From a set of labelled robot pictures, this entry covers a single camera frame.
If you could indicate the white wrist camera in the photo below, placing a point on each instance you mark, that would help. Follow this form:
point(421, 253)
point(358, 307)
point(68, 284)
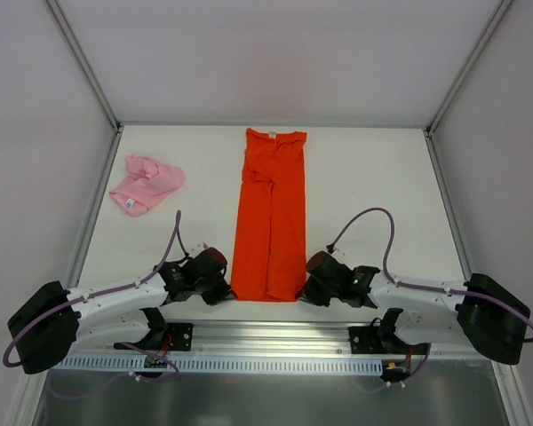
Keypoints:
point(198, 248)
point(336, 252)

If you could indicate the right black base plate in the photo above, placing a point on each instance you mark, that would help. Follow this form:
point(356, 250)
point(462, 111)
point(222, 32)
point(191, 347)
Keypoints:
point(377, 340)

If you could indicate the white slotted cable duct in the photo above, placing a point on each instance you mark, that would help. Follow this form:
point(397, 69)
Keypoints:
point(205, 364)

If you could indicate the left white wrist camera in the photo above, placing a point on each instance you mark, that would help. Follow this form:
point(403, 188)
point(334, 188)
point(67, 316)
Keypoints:
point(198, 248)

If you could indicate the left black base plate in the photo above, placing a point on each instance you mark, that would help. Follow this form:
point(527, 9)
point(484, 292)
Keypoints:
point(179, 336)

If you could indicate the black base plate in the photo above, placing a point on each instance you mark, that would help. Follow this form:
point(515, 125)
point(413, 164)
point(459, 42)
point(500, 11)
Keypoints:
point(377, 340)
point(179, 336)

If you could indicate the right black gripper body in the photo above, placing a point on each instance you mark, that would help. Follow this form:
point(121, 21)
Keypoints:
point(313, 289)

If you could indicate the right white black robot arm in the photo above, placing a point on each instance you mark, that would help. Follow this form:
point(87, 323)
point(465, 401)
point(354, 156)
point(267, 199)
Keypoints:
point(478, 312)

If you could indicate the aluminium frame post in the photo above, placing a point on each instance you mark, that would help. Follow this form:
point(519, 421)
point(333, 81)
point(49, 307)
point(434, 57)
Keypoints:
point(68, 34)
point(488, 32)

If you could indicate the aluminium mounting rail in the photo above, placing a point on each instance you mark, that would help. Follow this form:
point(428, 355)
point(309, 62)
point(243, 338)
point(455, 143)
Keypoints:
point(227, 338)

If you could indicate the left aluminium frame post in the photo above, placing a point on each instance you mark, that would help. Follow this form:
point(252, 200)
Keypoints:
point(68, 34)

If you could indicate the orange t shirt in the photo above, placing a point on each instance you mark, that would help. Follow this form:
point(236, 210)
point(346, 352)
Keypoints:
point(269, 263)

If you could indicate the right aluminium frame post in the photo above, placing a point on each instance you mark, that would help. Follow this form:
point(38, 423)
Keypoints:
point(488, 32)

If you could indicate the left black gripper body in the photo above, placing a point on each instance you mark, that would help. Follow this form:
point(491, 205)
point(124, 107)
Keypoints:
point(218, 288)

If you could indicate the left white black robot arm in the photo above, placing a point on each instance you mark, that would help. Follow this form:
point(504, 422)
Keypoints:
point(55, 322)

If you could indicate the pink t shirt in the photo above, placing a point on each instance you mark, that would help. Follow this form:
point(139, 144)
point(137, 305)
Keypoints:
point(147, 183)

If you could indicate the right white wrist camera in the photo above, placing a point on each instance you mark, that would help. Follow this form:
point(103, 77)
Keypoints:
point(336, 252)

